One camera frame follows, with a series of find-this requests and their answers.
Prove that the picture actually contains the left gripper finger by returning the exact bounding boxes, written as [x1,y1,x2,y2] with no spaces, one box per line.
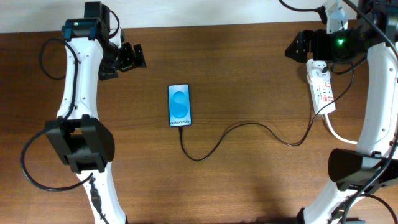
[119,42,136,72]
[133,44,147,68]

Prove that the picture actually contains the blue Galaxy smartphone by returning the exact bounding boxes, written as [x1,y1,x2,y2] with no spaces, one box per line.
[167,84,192,127]

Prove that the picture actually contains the black USB charging cable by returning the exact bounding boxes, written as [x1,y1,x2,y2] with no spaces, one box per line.
[178,62,356,162]

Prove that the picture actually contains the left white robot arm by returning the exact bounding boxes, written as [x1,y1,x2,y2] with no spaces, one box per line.
[45,1,146,223]

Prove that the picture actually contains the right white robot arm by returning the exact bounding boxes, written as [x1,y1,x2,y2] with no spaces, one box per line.
[285,1,397,223]

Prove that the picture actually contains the white USB charger plug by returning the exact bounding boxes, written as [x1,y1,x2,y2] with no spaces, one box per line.
[307,70,330,85]

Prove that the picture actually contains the white power strip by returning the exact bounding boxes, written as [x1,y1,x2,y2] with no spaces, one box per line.
[306,59,336,115]

